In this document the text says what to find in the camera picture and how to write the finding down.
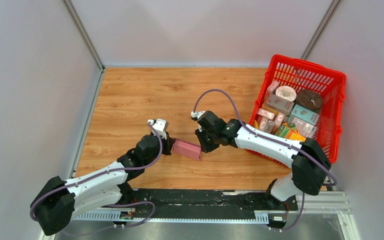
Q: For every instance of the pink white roll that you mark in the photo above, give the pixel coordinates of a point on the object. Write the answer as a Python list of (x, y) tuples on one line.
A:
[(286, 92)]

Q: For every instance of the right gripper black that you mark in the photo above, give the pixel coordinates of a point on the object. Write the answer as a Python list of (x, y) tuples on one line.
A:
[(205, 148)]

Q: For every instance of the red plastic basket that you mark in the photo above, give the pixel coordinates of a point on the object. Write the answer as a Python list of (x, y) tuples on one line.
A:
[(302, 74)]

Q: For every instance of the pink paper box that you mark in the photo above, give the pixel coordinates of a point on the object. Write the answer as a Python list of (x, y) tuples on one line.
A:
[(187, 149)]

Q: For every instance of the teal snack box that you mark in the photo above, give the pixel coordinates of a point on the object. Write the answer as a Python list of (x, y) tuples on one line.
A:
[(305, 114)]

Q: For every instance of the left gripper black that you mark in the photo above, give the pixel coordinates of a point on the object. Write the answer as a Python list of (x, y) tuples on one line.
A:
[(168, 143)]

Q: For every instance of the pink grey snack box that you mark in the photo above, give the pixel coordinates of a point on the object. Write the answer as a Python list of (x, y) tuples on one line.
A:
[(279, 104)]

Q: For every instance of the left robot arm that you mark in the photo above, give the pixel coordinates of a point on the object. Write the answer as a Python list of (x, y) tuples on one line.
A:
[(61, 201)]

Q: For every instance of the brown chocolate donut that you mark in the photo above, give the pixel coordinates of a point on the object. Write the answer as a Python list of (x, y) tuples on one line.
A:
[(310, 100)]

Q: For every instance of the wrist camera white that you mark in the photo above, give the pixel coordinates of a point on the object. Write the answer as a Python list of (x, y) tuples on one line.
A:
[(196, 115), (160, 126)]

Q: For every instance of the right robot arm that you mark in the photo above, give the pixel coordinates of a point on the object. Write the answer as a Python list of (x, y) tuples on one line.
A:
[(306, 159)]

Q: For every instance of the orange juice carton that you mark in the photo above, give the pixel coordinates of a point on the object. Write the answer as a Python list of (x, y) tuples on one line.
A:
[(293, 135)]

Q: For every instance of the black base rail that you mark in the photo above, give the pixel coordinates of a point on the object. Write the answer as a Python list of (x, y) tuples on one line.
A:
[(218, 206)]

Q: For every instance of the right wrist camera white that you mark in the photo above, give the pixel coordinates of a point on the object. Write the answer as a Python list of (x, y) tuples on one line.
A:
[(196, 115)]

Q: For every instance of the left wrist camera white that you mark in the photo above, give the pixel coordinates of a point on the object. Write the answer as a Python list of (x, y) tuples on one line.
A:
[(160, 126)]

